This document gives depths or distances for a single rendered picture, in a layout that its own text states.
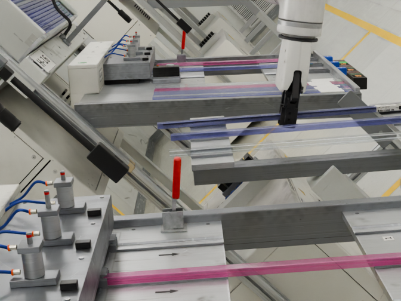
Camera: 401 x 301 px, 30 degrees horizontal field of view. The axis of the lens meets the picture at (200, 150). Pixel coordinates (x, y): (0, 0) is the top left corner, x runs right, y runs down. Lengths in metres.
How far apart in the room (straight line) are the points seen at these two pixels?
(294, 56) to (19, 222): 0.63
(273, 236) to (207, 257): 0.17
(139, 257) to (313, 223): 0.28
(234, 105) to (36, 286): 1.12
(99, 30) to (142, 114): 3.59
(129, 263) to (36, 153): 0.96
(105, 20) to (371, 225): 4.47
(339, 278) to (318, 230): 0.91
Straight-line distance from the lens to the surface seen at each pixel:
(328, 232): 1.14
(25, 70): 1.84
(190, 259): 0.99
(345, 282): 2.06
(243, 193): 2.28
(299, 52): 1.40
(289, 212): 1.12
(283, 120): 1.45
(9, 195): 1.08
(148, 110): 1.86
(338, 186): 1.40
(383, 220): 1.10
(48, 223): 0.92
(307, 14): 1.40
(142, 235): 1.09
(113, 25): 5.42
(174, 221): 1.09
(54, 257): 0.90
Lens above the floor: 1.28
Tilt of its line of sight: 11 degrees down
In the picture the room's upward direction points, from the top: 48 degrees counter-clockwise
